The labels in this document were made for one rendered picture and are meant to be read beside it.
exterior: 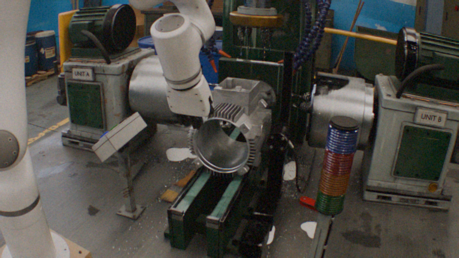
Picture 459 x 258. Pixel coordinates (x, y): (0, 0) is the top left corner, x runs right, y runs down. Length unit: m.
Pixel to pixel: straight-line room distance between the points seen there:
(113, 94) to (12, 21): 0.78
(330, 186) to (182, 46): 0.39
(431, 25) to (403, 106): 5.02
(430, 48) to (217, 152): 0.74
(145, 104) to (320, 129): 0.58
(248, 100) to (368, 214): 0.52
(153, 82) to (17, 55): 0.72
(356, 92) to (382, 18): 5.20
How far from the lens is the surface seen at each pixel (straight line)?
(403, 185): 1.23
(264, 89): 1.36
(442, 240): 1.18
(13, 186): 0.75
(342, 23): 6.35
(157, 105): 1.27
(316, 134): 1.16
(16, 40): 0.65
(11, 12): 0.63
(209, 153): 1.09
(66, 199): 1.23
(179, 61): 0.78
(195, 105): 0.88
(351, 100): 1.14
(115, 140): 0.94
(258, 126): 0.99
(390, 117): 1.13
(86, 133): 1.48
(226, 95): 1.04
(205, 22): 0.82
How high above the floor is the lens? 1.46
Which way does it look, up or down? 24 degrees down
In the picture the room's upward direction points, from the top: 2 degrees clockwise
